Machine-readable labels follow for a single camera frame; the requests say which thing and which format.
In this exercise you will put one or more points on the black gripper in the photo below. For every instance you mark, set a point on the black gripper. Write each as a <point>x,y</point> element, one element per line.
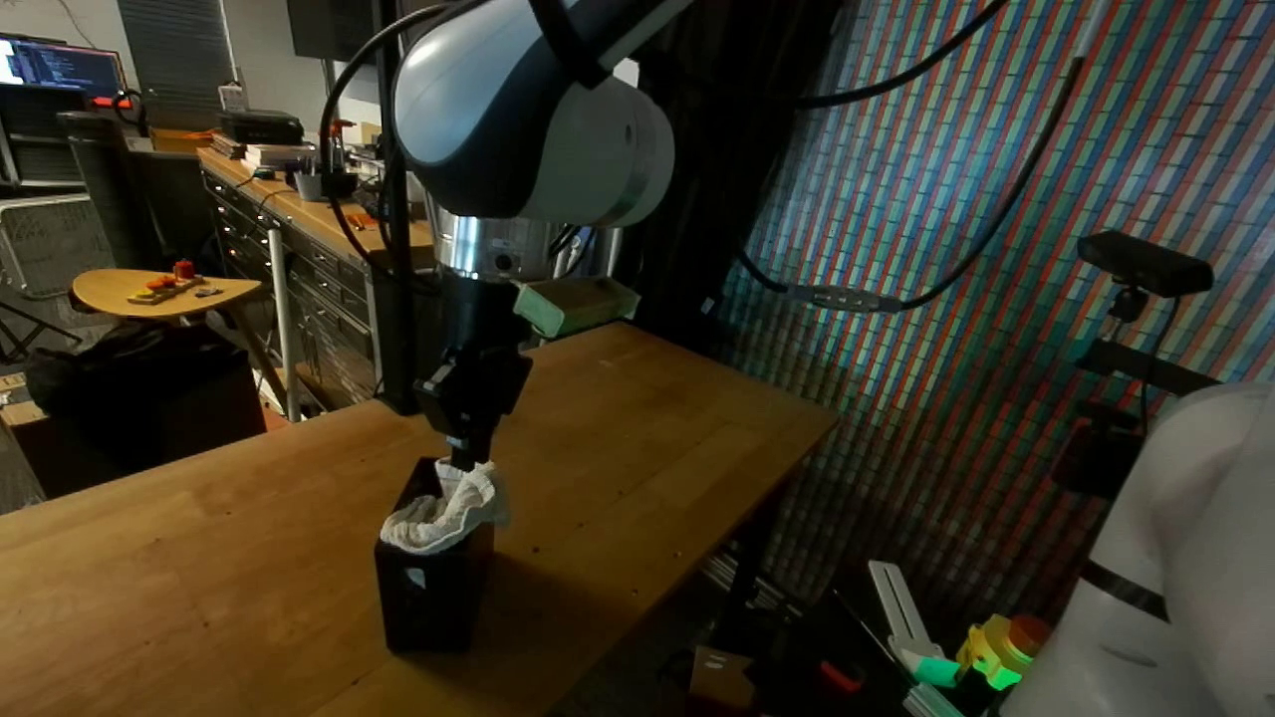
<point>480,351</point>

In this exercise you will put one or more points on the light blue towel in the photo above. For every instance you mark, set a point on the light blue towel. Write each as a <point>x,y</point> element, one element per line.
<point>442,511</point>

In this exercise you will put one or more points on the black plastic box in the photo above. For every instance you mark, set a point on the black plastic box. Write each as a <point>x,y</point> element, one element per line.
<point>430,599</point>

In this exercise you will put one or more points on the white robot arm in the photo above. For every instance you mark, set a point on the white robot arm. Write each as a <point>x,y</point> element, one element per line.
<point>531,121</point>

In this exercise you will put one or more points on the small brown cardboard box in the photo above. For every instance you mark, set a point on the small brown cardboard box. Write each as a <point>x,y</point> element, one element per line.
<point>717,677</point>

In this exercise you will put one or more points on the black vertical stand pole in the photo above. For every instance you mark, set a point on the black vertical stand pole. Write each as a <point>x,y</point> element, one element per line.
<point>397,319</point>

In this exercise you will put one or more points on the wooden workbench with drawers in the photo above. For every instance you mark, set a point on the wooden workbench with drawers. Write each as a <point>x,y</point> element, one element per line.
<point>324,266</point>

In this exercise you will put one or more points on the large black bag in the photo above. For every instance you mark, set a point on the large black bag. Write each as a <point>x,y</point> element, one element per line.
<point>144,392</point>

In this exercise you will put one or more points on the red items on stool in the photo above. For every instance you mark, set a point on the red items on stool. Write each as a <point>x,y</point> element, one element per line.
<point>174,279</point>

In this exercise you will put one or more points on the black case on workbench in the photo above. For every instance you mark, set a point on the black case on workbench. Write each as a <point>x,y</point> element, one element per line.
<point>261,125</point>

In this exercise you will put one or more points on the round wooden stool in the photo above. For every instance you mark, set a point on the round wooden stool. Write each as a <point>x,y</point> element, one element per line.
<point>121,287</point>

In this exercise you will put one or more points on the small red item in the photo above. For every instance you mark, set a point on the small red item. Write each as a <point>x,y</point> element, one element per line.
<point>839,677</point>

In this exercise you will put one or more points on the white flat strip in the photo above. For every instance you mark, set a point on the white flat strip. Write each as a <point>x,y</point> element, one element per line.
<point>900,601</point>

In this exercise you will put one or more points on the colourful striped curtain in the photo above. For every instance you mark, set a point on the colourful striped curtain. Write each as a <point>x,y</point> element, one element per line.
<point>929,202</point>

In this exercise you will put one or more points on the lit blue computer monitor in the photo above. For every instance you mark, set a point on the lit blue computer monitor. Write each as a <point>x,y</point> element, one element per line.
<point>62,65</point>

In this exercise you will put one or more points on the green and yellow blocks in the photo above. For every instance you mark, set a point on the green and yellow blocks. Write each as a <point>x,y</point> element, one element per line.
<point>997,651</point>

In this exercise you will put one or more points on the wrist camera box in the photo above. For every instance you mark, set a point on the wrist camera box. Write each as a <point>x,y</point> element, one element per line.
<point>579,304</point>

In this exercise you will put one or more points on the black camera on stand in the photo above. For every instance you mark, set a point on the black camera on stand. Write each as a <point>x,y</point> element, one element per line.
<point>1139,260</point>

